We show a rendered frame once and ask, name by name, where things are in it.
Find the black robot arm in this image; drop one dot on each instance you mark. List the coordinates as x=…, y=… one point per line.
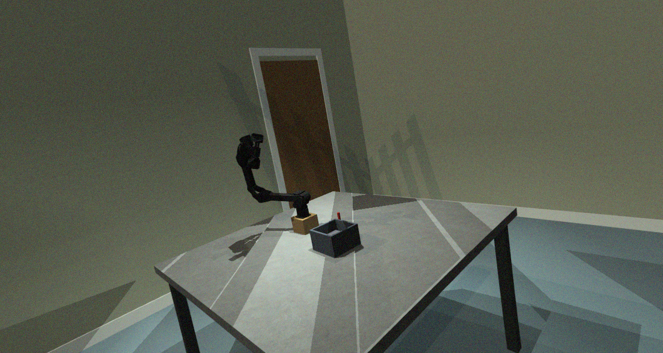
x=300, y=198

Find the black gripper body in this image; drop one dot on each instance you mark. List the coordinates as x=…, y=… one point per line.
x=254, y=151

